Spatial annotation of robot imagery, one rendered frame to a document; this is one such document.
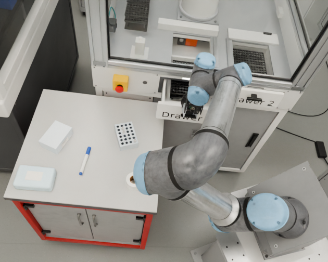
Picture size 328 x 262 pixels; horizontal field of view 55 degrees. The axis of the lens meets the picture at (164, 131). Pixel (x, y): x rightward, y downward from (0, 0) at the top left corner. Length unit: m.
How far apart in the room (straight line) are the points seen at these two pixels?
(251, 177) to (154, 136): 1.10
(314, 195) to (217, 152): 0.59
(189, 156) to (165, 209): 1.44
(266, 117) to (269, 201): 0.82
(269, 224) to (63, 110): 1.06
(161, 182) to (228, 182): 1.58
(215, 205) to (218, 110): 0.31
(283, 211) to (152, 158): 0.47
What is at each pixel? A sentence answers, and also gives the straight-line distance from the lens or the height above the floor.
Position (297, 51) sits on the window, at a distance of 1.49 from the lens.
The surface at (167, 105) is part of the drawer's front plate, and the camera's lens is 1.41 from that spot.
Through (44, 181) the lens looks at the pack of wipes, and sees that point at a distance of 1.38.
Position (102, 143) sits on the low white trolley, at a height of 0.76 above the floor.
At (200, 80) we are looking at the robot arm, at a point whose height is 1.25.
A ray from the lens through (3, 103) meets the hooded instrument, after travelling 1.52.
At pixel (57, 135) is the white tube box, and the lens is 1.47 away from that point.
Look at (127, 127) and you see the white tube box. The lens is 1.48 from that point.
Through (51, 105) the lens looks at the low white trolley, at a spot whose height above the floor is 0.76.
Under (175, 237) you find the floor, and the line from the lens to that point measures 2.12.
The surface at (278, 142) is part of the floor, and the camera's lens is 2.67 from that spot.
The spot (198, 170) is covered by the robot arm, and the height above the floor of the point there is 1.37.
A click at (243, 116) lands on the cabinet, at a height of 0.69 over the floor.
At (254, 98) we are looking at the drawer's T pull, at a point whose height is 0.91.
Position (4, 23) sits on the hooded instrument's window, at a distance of 1.54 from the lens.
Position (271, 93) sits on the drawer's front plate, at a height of 0.93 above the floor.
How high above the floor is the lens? 2.02
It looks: 56 degrees down
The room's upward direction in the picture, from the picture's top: 11 degrees clockwise
